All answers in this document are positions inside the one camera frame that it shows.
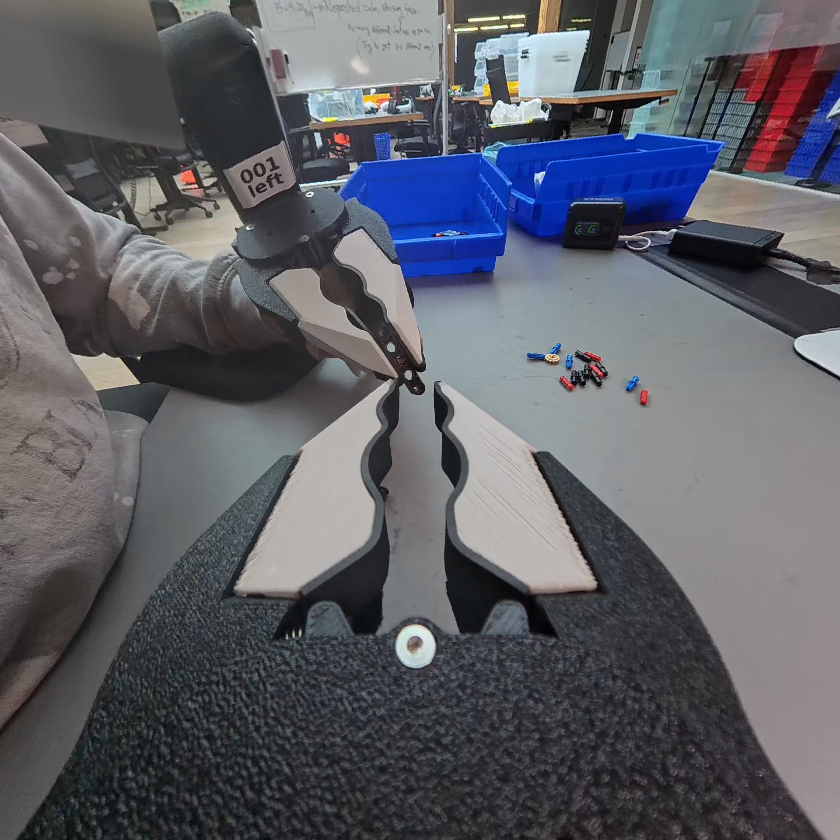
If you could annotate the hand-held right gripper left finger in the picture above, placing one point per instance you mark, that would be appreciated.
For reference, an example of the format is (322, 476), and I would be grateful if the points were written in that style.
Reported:
(315, 518)

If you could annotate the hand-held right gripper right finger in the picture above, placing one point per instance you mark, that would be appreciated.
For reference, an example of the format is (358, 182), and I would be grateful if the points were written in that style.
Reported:
(518, 518)

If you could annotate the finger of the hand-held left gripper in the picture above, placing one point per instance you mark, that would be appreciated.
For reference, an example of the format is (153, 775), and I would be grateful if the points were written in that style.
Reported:
(328, 328)
(380, 275)

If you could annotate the black holed brick beam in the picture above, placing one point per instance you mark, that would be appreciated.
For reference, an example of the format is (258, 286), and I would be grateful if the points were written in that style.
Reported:
(401, 364)

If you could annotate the person's left forearm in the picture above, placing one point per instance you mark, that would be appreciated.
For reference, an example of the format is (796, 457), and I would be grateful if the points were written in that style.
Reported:
(164, 282)

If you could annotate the grey desk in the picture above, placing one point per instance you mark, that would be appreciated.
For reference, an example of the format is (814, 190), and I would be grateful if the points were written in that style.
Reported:
(656, 459)

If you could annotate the black desk mat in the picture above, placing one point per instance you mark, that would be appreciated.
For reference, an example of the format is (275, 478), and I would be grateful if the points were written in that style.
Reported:
(722, 289)

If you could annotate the small mixed brick pieces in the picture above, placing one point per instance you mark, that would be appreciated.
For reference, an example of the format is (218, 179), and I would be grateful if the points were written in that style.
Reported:
(449, 233)

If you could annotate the orange floor cone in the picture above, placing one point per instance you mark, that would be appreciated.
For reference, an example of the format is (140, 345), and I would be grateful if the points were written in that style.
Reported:
(188, 178)

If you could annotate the small blue storage bin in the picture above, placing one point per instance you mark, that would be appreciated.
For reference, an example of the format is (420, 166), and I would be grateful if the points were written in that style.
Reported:
(426, 190)

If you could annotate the black office chair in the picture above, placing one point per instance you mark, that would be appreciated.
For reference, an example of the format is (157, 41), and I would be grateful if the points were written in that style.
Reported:
(177, 190)

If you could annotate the black chair armrest pad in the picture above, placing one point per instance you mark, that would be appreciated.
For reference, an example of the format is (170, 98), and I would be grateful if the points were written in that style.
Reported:
(216, 377)

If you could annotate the whiteboard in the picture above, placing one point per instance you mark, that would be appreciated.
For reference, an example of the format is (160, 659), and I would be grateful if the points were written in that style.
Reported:
(354, 39)

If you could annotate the wooden background table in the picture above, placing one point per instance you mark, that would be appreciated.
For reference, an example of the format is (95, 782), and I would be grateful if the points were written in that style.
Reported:
(367, 120)
(590, 97)

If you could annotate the scatter of small brick pins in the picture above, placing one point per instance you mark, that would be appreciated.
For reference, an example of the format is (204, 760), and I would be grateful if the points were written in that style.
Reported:
(594, 373)

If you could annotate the white plastic bags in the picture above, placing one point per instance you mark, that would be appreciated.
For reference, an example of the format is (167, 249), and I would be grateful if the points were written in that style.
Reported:
(518, 111)

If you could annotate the black device green display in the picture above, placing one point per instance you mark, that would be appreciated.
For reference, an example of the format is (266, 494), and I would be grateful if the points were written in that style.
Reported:
(594, 226)

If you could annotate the stack of clear containers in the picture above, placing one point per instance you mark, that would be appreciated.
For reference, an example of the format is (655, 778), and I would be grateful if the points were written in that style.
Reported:
(499, 65)

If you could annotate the long blue storage bin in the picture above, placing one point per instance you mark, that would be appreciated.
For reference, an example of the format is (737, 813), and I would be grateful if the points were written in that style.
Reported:
(623, 190)

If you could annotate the person's grey sweatshirt torso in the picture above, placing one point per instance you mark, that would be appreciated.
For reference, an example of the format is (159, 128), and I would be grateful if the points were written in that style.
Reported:
(52, 459)

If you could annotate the white storage box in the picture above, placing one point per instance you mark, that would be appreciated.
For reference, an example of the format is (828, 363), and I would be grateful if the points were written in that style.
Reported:
(554, 62)

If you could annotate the wooden pillar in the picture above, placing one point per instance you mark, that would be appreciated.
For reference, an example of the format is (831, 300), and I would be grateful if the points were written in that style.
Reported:
(550, 16)

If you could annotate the black power adapter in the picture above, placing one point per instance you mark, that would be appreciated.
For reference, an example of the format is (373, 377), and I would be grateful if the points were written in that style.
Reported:
(722, 243)

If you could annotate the red blue storage bin rack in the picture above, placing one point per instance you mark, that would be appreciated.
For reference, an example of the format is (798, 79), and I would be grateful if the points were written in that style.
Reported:
(774, 111)

